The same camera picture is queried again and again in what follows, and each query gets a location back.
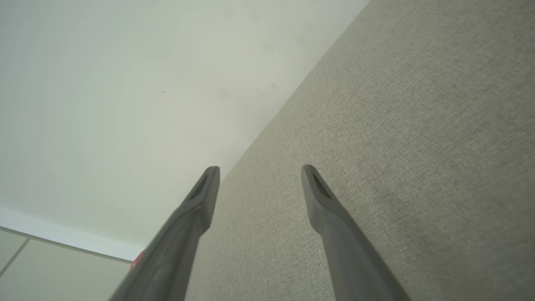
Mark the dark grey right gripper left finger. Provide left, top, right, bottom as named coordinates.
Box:
left=110, top=166, right=221, bottom=301

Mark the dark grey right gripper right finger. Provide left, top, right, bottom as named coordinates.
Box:
left=302, top=164, right=412, bottom=301

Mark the grey fabric sofa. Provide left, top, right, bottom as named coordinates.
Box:
left=184, top=0, right=535, bottom=301

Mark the white baseboard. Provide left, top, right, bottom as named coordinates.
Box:
left=0, top=207, right=145, bottom=262

